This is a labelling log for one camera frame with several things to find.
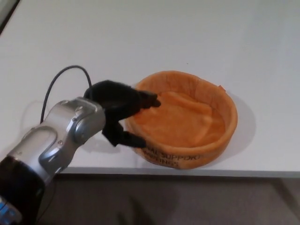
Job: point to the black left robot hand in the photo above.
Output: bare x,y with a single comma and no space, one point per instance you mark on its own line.
112,98

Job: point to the orange plush round plate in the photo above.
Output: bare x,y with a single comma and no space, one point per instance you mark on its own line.
187,122

